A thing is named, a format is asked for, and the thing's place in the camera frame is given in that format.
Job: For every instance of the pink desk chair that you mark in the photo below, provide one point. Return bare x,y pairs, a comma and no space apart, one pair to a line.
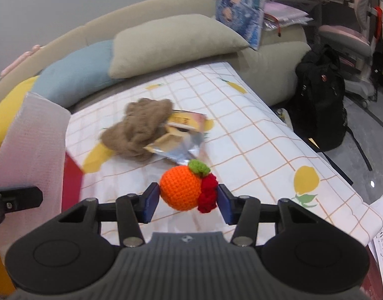
347,37

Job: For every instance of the light blue pillow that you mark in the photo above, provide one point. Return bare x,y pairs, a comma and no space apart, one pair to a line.
75,75

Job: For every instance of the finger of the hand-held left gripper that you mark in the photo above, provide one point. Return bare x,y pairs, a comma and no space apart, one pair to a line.
22,197

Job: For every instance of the blue printed cushion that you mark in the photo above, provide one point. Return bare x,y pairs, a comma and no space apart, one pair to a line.
241,6

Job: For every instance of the yellow pillow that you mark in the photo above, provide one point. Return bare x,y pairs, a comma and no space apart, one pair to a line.
10,109

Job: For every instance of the clear plastic folders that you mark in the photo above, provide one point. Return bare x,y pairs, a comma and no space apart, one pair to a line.
285,15

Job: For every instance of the beige sofa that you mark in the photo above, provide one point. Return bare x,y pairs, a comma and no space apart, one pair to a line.
266,65

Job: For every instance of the lemon print tablecloth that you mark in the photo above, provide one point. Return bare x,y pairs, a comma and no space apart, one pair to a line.
257,131

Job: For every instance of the white waffle cloth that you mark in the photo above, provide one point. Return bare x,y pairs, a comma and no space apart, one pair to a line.
32,143

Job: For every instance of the yellow snack packet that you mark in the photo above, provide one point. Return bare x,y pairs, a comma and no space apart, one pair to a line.
188,122

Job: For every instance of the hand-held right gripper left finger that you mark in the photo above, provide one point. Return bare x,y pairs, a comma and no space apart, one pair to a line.
150,200

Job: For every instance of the black backpack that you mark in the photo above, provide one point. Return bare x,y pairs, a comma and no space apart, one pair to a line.
319,100

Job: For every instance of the orange cardboard box white inside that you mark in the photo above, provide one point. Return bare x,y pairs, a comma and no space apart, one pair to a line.
0,272

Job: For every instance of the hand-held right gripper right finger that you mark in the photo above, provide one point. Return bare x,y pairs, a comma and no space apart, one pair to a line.
225,207

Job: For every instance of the crocheted orange with red flower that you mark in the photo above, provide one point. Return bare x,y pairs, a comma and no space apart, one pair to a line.
179,187

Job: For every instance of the pink long plush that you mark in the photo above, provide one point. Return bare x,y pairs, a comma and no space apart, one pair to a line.
16,59

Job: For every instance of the silver foil packet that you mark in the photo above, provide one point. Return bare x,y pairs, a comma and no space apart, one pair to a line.
179,148

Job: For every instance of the brown plush toy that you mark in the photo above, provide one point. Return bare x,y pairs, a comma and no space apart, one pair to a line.
132,128

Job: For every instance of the beige pillow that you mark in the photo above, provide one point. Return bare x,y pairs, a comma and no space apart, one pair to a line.
172,43

